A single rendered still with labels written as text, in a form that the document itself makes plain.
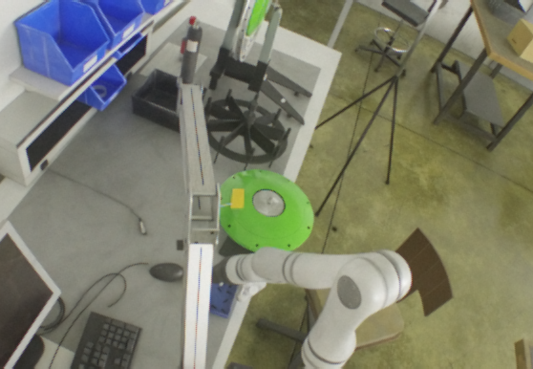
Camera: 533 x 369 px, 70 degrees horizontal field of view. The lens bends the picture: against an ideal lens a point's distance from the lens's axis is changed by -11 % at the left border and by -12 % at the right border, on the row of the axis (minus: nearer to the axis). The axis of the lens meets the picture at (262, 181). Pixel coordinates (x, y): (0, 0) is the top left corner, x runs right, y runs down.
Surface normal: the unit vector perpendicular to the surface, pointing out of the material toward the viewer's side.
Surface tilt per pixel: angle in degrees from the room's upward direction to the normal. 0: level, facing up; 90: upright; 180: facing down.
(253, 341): 0
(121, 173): 0
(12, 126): 0
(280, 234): 17
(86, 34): 88
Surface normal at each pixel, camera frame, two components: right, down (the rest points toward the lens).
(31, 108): 0.26, -0.62
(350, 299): -0.80, 0.27
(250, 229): 0.08, -0.36
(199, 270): 0.28, 0.24
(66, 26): -0.29, 0.65
